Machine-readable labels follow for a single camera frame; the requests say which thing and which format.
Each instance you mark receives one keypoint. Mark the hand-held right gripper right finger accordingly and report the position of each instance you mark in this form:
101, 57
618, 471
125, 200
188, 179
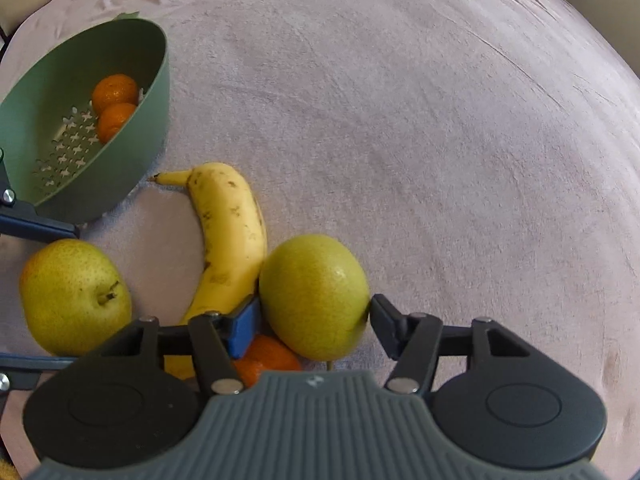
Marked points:
386, 321

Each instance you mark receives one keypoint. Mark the green pear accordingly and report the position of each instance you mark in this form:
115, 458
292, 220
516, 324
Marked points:
312, 300

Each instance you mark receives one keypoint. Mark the yellow-green pear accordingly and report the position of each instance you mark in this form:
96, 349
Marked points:
70, 300

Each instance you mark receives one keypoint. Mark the yellow banana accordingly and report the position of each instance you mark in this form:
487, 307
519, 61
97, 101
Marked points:
230, 230

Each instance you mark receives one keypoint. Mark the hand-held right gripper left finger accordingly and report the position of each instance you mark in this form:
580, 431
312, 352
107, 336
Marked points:
243, 327

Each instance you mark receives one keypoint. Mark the purple blanket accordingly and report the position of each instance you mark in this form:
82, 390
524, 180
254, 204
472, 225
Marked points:
400, 160

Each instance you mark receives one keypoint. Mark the tangerine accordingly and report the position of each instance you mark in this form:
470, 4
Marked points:
115, 91
272, 357
115, 122

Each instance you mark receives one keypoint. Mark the green colander bowl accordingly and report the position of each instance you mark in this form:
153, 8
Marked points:
50, 85

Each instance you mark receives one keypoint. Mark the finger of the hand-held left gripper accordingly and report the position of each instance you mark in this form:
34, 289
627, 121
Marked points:
30, 364
40, 225

